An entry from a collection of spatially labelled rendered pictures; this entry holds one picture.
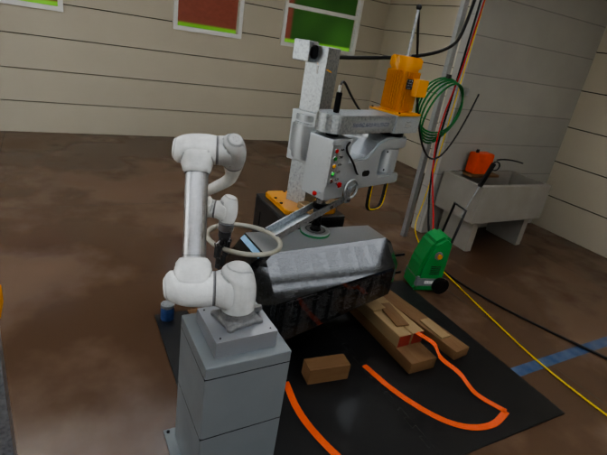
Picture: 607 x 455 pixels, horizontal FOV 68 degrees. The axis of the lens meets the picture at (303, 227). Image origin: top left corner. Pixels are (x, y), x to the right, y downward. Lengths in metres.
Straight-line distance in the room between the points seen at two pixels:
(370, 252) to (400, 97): 1.14
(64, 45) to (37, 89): 0.83
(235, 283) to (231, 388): 0.47
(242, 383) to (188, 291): 0.47
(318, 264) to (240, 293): 1.15
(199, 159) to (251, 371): 0.95
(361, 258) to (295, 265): 0.55
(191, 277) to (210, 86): 7.23
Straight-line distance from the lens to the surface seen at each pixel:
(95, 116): 8.69
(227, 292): 1.94
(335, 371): 3.14
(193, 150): 2.01
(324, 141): 2.97
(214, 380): 2.01
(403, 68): 3.42
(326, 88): 3.66
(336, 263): 3.09
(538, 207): 6.45
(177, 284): 1.95
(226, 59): 9.05
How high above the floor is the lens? 2.09
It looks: 23 degrees down
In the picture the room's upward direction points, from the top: 9 degrees clockwise
